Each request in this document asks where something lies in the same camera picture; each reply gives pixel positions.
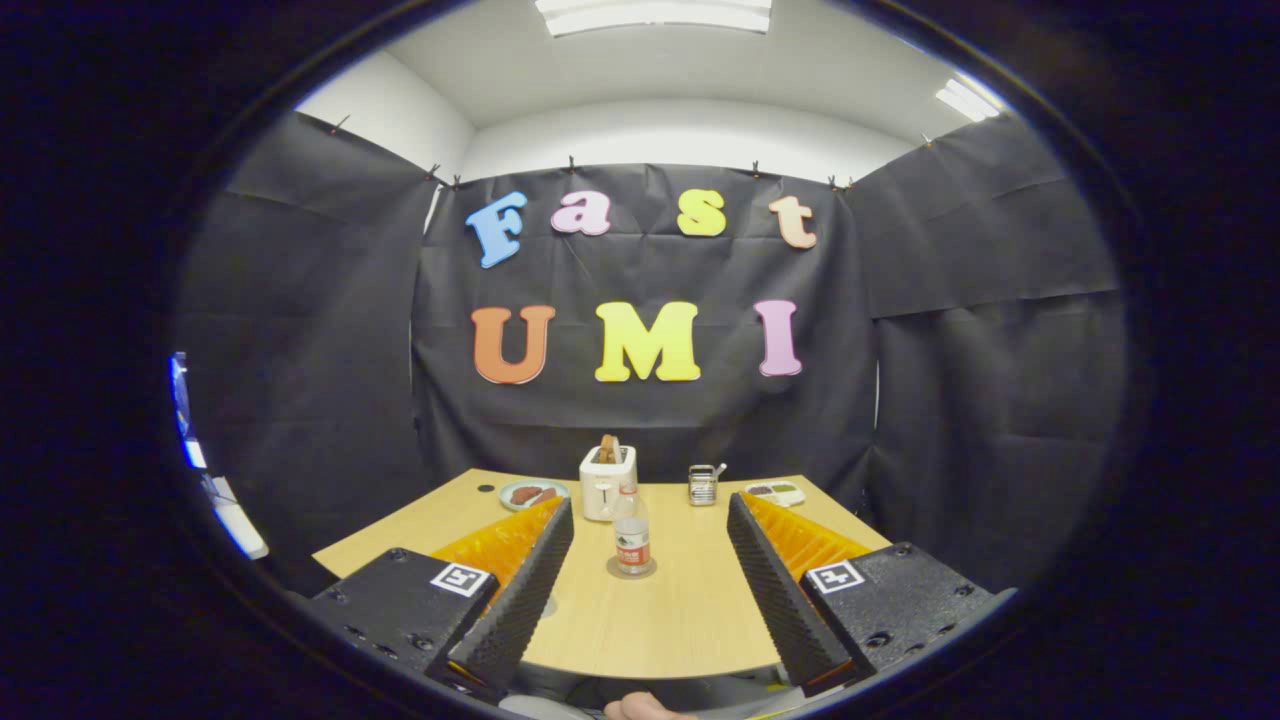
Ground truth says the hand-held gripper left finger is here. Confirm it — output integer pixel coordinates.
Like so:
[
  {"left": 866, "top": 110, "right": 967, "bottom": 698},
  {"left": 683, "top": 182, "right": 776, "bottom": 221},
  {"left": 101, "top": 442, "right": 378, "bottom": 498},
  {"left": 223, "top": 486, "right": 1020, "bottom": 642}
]
[{"left": 305, "top": 497, "right": 576, "bottom": 701}]

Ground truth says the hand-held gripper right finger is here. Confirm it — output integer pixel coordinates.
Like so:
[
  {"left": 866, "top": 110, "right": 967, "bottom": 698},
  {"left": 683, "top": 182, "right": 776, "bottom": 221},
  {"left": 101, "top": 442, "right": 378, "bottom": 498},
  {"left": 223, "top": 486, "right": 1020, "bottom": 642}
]
[{"left": 727, "top": 492, "right": 1019, "bottom": 698}]

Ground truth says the clear plastic juice bottle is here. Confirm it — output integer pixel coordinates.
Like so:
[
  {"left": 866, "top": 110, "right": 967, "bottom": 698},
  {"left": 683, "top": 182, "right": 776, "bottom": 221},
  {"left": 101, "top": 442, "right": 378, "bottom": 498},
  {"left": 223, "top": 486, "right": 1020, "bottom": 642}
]
[{"left": 613, "top": 484, "right": 651, "bottom": 576}]

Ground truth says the wooden table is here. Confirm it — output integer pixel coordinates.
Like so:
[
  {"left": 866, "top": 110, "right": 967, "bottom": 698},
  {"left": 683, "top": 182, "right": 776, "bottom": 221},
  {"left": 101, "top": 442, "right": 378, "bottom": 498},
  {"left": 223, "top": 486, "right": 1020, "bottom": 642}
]
[{"left": 312, "top": 468, "right": 893, "bottom": 681}]

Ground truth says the pale green plate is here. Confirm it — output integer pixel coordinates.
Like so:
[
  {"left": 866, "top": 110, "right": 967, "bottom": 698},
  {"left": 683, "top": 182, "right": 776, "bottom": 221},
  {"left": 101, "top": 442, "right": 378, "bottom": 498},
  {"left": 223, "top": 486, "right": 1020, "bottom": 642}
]
[{"left": 498, "top": 480, "right": 570, "bottom": 512}]

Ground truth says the white toaster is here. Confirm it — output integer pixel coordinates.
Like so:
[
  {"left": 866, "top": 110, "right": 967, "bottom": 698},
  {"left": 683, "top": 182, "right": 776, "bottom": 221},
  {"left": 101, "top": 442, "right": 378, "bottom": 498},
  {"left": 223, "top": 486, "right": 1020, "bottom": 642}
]
[{"left": 579, "top": 446, "right": 638, "bottom": 523}]

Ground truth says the small ceiling light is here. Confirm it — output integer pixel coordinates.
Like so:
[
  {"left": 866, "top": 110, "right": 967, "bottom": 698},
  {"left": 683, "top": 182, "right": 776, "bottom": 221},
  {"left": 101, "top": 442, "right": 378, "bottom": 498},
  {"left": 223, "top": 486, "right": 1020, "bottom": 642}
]
[{"left": 935, "top": 78, "right": 1001, "bottom": 123}]

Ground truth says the long ceiling light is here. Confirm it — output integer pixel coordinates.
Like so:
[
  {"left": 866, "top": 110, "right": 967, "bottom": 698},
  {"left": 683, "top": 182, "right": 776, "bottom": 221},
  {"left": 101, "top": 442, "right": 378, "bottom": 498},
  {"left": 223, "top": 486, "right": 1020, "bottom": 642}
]
[{"left": 535, "top": 0, "right": 773, "bottom": 38}]

